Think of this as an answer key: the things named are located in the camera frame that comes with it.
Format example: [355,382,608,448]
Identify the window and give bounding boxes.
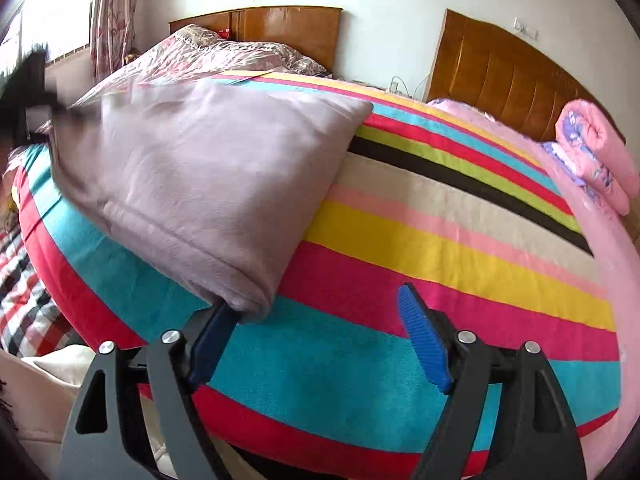
[0,0,101,68]

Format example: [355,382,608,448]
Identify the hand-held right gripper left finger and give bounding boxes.
[57,302,238,480]

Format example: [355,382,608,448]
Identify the striped bed sheet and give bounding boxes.
[12,72,623,476]

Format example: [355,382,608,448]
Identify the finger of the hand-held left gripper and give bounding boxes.
[25,92,68,135]

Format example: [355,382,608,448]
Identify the floral curtain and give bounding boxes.
[92,0,146,83]

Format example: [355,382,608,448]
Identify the white cable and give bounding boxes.
[387,74,432,98]

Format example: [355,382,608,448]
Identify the large wooden headboard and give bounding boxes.
[424,8,626,146]

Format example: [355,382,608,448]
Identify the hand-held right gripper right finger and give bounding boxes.
[397,282,586,480]

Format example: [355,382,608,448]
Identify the folded pink floral quilt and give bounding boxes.
[542,99,640,216]

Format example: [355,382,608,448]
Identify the floral quilt in plastic cover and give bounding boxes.
[67,25,333,108]

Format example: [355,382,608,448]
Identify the plaid blanket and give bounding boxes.
[0,227,76,358]

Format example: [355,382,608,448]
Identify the small wooden headboard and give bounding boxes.
[169,6,343,73]

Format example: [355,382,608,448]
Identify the cream cloth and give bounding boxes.
[0,342,178,480]

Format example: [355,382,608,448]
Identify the lilac pants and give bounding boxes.
[50,77,375,323]

